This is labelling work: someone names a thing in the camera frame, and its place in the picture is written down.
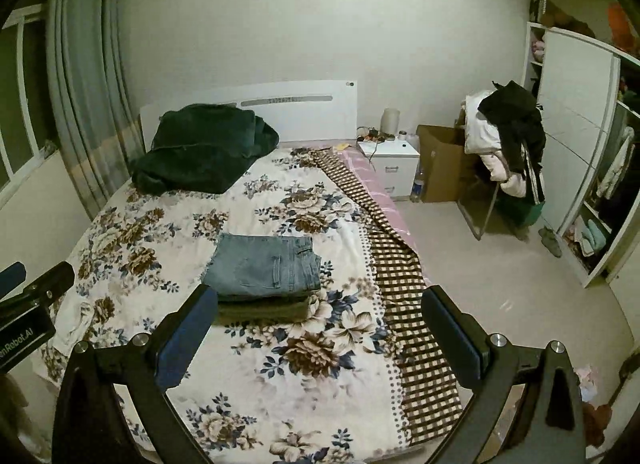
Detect white frame window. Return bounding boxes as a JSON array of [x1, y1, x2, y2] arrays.
[[0, 3, 62, 191]]

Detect pile of white clothes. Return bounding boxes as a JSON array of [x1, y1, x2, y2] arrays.
[[462, 91, 532, 201]]

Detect white wardrobe door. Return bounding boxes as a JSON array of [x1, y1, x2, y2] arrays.
[[537, 26, 621, 241]]

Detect brown checkered cloth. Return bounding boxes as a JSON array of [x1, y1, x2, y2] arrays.
[[290, 146, 464, 446]]

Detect metal frame chair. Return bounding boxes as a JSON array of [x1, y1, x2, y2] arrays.
[[457, 164, 502, 241]]

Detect pair of grey slippers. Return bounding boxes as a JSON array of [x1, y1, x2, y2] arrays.
[[537, 226, 564, 258]]

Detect clear plastic water bottle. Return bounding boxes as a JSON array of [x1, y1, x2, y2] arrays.
[[409, 166, 427, 204]]

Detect small white cloth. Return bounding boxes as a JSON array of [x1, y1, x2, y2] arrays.
[[52, 301, 94, 351]]

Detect black garment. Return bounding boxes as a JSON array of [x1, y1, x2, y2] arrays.
[[477, 80, 547, 206]]

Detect green garment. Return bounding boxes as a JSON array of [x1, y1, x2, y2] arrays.
[[500, 189, 544, 231]]

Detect crumpled paper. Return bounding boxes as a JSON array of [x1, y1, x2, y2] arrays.
[[574, 365, 599, 403]]

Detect floral bed sheet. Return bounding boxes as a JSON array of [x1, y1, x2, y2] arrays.
[[37, 144, 466, 464]]

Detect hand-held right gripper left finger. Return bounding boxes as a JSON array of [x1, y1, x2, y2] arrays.
[[51, 284, 219, 464]]

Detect brown cardboard box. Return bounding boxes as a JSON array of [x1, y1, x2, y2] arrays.
[[415, 123, 477, 204]]

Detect blue jeans pants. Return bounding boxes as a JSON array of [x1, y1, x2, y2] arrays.
[[202, 233, 323, 303]]

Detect white nightstand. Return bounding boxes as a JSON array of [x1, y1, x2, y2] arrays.
[[357, 138, 421, 203]]

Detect white bed headboard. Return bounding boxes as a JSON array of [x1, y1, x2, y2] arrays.
[[138, 80, 360, 151]]

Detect pink striped mattress sheet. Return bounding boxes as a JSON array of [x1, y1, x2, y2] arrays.
[[339, 146, 427, 286]]

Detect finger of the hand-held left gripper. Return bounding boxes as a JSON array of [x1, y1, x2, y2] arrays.
[[19, 261, 76, 305], [0, 265, 27, 291]]

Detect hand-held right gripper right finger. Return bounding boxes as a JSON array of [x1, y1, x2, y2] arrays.
[[421, 285, 586, 464]]

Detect orange bag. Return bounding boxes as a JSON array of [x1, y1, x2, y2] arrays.
[[607, 3, 637, 51]]

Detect dark green blanket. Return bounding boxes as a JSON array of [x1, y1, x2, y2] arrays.
[[130, 104, 280, 195]]

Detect folded olive green pants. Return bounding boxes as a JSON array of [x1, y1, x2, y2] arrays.
[[215, 294, 314, 328]]

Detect grey striped curtain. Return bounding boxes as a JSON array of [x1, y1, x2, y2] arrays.
[[46, 0, 147, 221]]

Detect white open wardrobe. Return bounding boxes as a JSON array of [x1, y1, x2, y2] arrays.
[[520, 21, 640, 290]]

